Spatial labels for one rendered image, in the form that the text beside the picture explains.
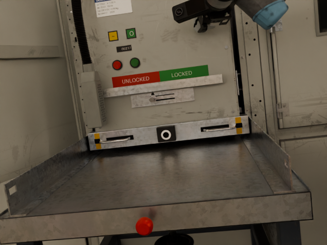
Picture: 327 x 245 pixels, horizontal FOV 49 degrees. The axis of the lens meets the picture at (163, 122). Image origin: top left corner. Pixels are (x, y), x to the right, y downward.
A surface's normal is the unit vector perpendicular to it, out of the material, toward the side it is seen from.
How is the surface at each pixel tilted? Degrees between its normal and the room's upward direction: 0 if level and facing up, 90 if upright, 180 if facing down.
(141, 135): 90
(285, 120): 90
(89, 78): 61
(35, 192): 90
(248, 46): 90
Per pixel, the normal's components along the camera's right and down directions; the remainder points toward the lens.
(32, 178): 0.99, -0.11
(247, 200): -0.10, 0.15
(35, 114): 0.89, -0.05
